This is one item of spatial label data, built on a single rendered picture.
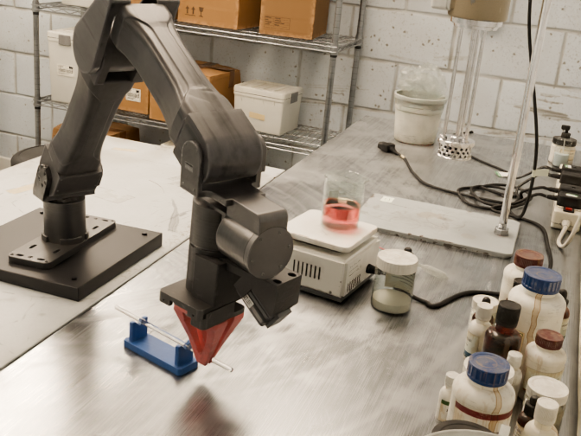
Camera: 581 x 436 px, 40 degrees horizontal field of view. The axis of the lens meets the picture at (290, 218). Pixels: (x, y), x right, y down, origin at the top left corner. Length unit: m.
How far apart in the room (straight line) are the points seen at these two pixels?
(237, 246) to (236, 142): 0.11
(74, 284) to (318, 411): 0.40
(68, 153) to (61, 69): 2.65
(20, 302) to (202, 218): 0.38
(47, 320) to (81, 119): 0.27
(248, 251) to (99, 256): 0.48
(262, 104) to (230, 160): 2.64
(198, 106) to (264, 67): 2.93
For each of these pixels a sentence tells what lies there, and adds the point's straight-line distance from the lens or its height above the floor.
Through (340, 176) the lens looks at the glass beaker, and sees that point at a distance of 1.21.
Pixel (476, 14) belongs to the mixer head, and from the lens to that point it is 1.41.
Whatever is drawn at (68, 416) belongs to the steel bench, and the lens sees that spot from 0.90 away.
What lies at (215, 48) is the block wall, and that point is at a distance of 3.85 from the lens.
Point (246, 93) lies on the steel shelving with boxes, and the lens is 3.47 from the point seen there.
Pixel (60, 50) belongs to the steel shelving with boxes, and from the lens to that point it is 3.76.
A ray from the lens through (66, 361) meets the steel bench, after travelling 0.99.
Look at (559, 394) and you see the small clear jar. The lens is 0.94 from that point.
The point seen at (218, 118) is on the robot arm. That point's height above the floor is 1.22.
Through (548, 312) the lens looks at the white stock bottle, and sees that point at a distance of 1.03.
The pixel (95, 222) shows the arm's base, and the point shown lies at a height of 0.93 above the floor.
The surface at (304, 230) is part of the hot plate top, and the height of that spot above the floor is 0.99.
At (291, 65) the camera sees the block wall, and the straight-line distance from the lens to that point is 3.71.
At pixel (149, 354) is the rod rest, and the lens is 0.98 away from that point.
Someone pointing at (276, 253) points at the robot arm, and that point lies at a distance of 0.79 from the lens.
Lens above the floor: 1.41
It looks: 20 degrees down
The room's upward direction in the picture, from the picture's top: 6 degrees clockwise
